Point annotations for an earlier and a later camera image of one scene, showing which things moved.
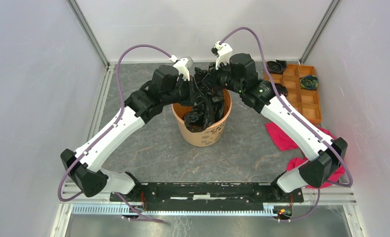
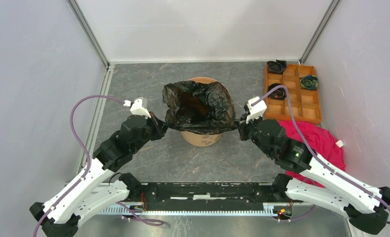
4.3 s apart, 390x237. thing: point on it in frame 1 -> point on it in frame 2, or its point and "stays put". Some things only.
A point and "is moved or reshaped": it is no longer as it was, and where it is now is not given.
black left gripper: [189, 85] -> [160, 126]
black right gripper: [214, 73] -> [243, 126]
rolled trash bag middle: [281, 89] stays put
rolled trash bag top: [277, 67] stays put
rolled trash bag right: [309, 82] stays put
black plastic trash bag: [208, 104] is moved or reshaped
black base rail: [200, 197] stays put
